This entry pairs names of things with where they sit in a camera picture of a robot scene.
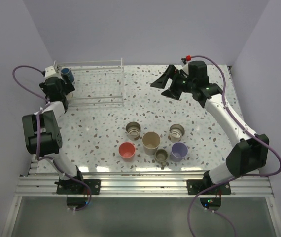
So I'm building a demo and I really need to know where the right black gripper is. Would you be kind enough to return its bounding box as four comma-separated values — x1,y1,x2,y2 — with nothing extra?
151,65,196,100

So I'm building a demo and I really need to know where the blue cup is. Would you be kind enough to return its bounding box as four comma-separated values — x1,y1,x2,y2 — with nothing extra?
61,68,75,83

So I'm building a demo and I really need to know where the steel cup with brown sleeve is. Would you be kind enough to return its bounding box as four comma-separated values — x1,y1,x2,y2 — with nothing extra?
66,92,73,100

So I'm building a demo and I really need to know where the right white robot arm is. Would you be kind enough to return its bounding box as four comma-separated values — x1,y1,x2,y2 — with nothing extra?
150,61,269,194

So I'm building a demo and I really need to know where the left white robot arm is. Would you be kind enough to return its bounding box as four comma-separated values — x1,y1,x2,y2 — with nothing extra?
22,68,85,194

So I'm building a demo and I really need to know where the steel cup right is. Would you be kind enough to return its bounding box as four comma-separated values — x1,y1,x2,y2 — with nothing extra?
168,124,185,143

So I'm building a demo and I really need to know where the beige tall cup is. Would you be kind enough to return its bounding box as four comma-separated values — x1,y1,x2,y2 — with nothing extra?
142,132,161,156

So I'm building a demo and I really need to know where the purple cup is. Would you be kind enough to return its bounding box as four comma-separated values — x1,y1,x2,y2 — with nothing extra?
170,142,188,162

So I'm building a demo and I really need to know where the small olive mug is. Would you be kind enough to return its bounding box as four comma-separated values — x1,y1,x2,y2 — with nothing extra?
155,149,168,167

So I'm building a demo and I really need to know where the red cup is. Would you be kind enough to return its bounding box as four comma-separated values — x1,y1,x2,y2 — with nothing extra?
118,142,136,161

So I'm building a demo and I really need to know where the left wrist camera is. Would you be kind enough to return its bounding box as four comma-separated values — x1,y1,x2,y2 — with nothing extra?
44,66,62,79

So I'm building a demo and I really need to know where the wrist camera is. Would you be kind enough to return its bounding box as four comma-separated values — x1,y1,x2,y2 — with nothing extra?
44,66,62,79
181,55,191,74

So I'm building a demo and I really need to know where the white wire dish rack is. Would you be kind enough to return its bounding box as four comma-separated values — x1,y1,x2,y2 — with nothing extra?
54,58,124,108

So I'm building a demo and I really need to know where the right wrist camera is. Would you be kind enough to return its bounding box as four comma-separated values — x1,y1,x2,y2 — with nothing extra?
181,55,191,74

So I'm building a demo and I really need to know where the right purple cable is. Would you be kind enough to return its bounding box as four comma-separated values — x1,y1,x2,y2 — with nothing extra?
187,55,281,237

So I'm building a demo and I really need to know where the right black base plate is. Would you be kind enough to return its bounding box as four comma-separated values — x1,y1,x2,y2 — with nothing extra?
186,179,232,195

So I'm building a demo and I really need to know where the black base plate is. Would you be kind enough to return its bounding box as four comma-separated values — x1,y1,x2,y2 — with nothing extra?
186,179,232,195
54,179,101,195

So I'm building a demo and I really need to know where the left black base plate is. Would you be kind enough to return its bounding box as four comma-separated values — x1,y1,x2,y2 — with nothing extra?
54,179,101,195

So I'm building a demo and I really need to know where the aluminium rail frame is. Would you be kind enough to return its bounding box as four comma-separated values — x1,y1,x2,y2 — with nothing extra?
2,159,281,237

